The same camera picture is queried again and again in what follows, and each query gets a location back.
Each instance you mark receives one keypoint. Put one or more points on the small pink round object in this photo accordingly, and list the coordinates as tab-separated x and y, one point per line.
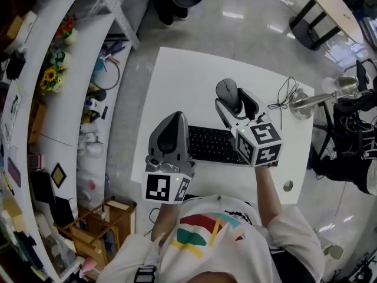
92	185

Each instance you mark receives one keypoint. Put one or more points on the black bag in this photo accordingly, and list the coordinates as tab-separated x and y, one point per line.
42	187

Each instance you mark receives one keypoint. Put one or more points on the wooden rack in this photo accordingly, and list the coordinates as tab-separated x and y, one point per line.
117	217

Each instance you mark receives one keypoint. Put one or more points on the round light wood table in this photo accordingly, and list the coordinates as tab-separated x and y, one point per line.
332	7

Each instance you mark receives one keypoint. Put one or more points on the silver metal desk lamp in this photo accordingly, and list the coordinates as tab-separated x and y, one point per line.
300	103

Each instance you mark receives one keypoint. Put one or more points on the person's left forearm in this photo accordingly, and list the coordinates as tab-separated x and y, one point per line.
165	220

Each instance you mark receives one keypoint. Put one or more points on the red flowers in white pot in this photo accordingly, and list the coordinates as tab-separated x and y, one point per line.
68	31

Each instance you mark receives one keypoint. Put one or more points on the small black box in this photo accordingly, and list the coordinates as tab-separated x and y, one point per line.
16	65

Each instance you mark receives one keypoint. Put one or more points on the sunflower bouquet in pot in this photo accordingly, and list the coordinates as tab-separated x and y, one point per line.
50	80

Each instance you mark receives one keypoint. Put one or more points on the black computer keyboard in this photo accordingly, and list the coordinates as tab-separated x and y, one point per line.
209	143

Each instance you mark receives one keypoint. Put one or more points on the person's right forearm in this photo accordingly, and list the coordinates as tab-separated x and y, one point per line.
268	196

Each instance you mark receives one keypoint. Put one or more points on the teal flowers in pot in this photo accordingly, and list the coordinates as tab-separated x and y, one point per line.
57	58

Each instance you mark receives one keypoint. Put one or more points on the grey computer mouse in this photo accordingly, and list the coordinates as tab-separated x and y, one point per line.
226	90

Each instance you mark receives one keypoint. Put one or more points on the pink handheld fan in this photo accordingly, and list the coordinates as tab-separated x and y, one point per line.
89	264

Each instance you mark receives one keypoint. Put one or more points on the white curved shelf unit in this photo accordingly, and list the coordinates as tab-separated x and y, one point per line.
88	34

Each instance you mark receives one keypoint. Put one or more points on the person's white printed t-shirt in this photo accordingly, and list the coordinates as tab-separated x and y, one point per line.
212	261

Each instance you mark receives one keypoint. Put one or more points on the black framed gold picture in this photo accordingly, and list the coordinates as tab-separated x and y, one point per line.
58	175

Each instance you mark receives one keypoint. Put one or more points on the open wooden box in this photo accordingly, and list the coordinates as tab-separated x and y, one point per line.
36	122

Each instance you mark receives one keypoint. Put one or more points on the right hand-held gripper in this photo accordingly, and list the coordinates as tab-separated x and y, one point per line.
263	137

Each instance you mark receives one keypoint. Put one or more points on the white desk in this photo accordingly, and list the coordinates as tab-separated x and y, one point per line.
182	78

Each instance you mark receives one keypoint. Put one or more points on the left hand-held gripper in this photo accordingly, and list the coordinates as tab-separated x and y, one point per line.
157	186

